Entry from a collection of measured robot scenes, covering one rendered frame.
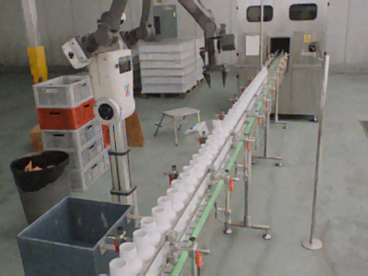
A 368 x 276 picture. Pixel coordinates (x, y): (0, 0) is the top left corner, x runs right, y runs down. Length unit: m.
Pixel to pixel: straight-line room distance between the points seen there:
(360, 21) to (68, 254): 10.79
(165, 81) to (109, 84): 6.13
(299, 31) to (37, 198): 4.43
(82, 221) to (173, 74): 6.54
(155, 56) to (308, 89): 3.51
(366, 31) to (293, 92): 5.83
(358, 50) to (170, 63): 5.79
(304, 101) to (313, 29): 1.10
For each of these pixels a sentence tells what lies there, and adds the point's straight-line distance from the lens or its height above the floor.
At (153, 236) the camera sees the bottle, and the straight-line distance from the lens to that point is 0.95.
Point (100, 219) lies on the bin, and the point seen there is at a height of 0.86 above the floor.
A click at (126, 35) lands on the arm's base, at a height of 1.57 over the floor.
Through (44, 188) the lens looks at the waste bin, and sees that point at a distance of 2.95.
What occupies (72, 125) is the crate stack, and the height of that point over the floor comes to 0.71.
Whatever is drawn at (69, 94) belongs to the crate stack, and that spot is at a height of 1.01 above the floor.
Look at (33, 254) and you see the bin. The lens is 1.43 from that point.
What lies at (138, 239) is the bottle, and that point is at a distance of 0.89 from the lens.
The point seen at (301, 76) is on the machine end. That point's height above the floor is 0.73.
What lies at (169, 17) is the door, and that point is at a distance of 12.08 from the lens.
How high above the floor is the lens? 1.64
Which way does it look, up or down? 18 degrees down
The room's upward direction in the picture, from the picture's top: 3 degrees counter-clockwise
